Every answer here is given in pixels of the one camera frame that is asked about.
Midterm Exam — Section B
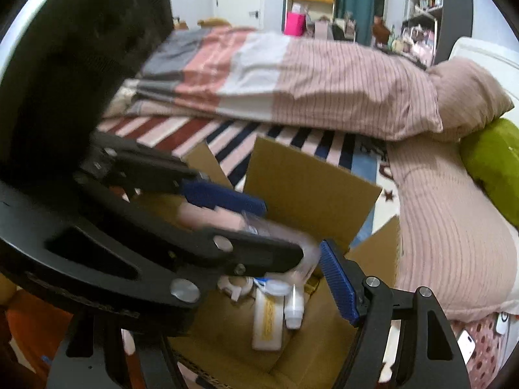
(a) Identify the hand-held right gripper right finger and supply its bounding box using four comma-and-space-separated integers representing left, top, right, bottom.
320, 239, 473, 389

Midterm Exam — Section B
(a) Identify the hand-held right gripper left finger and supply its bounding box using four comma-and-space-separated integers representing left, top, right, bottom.
46, 316, 187, 389

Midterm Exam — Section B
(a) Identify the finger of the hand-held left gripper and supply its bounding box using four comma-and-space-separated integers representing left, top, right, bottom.
77, 132, 267, 217
0, 174, 305, 319

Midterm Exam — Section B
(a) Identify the clear bottle with pink cap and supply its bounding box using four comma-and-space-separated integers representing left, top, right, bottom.
178, 203, 321, 282

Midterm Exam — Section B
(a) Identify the white cream tube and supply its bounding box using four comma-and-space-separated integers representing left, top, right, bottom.
251, 288, 286, 351

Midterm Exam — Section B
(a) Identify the brown cardboard box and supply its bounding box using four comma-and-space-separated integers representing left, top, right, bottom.
168, 136, 402, 389

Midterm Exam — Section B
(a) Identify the cream fleece blanket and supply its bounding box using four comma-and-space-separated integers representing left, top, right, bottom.
101, 79, 140, 120

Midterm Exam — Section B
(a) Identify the long pink striped pillow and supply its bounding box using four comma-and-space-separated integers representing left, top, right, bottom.
387, 138, 519, 317

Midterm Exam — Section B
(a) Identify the pink grey striped quilt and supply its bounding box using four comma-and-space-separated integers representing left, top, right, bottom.
103, 26, 442, 142

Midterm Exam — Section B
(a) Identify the brown plush toy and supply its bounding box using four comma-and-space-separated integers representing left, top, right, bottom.
197, 17, 233, 29

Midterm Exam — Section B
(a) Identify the white smartphone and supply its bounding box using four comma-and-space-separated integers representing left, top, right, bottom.
456, 329, 477, 363

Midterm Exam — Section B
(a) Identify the pink polka dot cloth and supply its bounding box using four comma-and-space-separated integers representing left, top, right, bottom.
450, 314, 505, 389

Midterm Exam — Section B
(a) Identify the pink gift bag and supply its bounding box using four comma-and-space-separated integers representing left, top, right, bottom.
284, 11, 307, 36

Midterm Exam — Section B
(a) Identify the beige paper bag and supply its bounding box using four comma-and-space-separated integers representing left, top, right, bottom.
314, 18, 334, 39

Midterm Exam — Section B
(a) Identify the green plush toy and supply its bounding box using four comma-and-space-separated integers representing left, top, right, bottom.
460, 118, 519, 228

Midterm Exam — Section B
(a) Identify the black chair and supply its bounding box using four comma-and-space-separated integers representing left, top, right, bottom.
332, 22, 357, 43

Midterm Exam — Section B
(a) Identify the dark brown fuzzy object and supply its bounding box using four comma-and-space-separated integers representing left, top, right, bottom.
372, 16, 391, 45

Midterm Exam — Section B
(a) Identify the pink plastic bag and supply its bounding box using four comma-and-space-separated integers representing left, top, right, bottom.
405, 36, 434, 65

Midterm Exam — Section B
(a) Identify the white bed headboard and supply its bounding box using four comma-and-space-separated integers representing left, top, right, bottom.
448, 36, 519, 106

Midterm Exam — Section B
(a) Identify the dark bookshelf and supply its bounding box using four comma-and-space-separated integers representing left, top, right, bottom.
401, 0, 473, 65

